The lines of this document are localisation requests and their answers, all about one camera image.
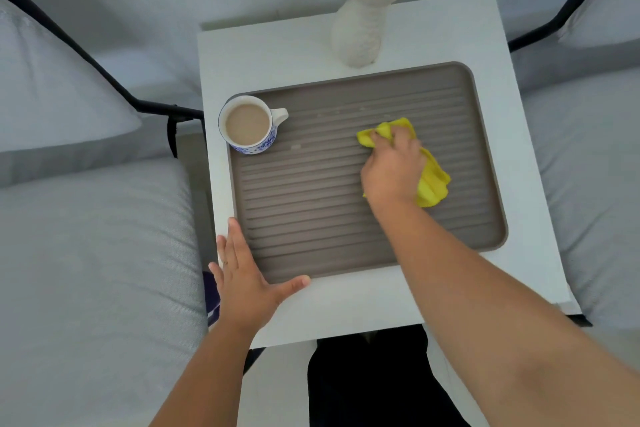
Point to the person's black trousers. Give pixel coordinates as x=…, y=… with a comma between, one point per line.
x=370, y=386

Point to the purple object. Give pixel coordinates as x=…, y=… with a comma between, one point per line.
x=211, y=301

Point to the grey ribbed tray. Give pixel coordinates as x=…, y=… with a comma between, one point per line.
x=310, y=201

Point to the white ceramic vase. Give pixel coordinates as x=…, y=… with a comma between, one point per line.
x=357, y=36

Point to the person's right forearm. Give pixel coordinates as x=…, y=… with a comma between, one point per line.
x=500, y=341

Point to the person's left hand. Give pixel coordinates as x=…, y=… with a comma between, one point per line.
x=245, y=291

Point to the yellow cloth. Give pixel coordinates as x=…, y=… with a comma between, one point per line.
x=435, y=181

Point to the person's right hand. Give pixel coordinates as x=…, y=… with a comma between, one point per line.
x=392, y=171

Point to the white blue-patterned cup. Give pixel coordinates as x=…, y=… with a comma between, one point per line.
x=247, y=124

